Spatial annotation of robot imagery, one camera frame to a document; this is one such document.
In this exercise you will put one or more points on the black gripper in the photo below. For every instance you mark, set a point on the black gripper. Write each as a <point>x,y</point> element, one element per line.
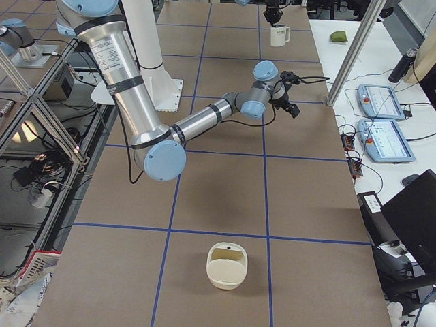
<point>283,101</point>
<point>273,9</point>

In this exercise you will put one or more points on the white mug with HOME text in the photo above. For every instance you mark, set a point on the white mug with HOME text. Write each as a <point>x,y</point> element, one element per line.
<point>279,35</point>

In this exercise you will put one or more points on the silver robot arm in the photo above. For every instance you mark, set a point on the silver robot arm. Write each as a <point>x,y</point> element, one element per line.
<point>119,37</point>
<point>13,37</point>

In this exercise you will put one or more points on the green bean bag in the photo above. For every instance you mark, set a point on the green bean bag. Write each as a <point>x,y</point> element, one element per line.
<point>338,37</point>

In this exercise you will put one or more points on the brown paper table cover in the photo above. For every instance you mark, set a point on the brown paper table cover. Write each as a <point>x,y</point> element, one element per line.
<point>136,254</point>

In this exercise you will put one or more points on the upper teach pendant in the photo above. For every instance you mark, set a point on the upper teach pendant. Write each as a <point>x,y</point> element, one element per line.
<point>379,102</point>

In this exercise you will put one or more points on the teach pendant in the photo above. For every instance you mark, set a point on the teach pendant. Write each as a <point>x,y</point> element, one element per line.
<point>383,141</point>
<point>379,102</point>

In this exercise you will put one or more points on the black power strip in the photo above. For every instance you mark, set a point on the black power strip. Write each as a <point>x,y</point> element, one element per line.
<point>353,157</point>

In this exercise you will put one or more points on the lower teach pendant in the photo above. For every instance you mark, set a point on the lower teach pendant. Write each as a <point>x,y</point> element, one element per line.
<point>383,141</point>

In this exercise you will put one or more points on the black water bottle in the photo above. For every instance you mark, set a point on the black water bottle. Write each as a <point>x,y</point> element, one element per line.
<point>403,65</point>

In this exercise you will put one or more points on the black laptop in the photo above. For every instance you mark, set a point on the black laptop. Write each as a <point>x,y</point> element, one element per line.
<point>411,215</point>

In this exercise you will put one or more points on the cream plastic basket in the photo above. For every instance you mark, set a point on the cream plastic basket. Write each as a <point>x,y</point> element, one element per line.
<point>226,265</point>

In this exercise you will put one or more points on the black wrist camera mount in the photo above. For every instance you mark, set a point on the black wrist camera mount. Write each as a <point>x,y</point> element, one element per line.
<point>288,77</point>

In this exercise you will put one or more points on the aluminium frame post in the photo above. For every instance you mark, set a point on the aluminium frame post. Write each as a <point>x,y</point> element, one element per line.
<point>366,25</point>

